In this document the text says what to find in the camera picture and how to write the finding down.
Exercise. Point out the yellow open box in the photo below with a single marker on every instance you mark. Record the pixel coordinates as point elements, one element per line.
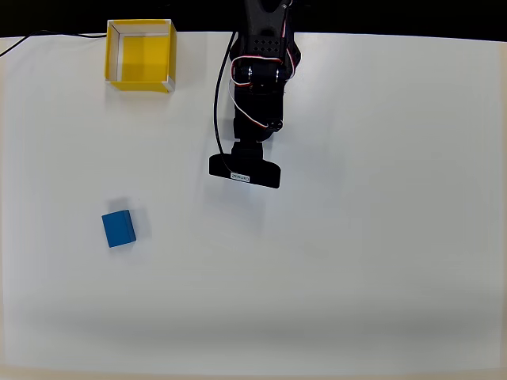
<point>142,55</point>

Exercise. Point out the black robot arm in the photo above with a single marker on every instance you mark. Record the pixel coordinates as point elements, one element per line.
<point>261,39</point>

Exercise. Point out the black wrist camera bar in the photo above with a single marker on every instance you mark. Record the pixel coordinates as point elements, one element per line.
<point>257,175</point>

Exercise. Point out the blue block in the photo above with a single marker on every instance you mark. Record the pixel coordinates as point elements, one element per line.
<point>118,229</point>

